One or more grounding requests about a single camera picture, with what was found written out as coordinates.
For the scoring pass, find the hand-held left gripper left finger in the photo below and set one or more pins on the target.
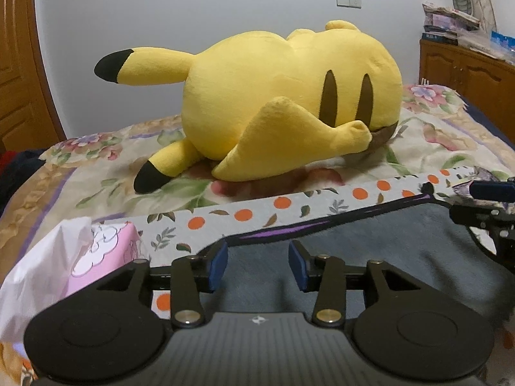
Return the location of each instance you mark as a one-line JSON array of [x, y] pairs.
[[217, 268]]

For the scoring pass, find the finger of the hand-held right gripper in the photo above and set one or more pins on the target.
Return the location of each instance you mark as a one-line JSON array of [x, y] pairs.
[[489, 190], [476, 215]]

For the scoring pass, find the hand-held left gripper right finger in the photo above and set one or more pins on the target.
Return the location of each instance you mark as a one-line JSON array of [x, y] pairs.
[[297, 268]]

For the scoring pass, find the grey towel with orange dots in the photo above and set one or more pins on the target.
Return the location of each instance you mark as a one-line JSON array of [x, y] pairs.
[[362, 241]]

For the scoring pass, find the wooden cabinet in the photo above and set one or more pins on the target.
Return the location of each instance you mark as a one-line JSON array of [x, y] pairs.
[[462, 68]]

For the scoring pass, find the clear plastic bag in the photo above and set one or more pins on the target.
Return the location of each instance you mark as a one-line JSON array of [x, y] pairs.
[[487, 46]]

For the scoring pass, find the floral bed sheet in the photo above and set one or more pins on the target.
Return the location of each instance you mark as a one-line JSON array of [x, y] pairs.
[[100, 177]]

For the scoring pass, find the yellow plush toy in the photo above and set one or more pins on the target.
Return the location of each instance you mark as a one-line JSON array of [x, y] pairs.
[[289, 100]]

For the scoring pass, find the stack of books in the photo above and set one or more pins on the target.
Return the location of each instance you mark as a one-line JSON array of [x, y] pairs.
[[442, 24]]

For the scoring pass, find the dark cloth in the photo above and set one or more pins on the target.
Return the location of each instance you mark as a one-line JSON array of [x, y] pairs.
[[18, 177]]

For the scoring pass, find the wooden door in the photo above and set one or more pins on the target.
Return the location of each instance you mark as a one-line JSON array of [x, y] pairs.
[[20, 68]]

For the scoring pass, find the grey oval wall ornament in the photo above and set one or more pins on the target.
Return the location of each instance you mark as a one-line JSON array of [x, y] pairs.
[[463, 2]]

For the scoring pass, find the white wall switch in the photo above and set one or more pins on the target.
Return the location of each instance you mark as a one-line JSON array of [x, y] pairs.
[[348, 0]]

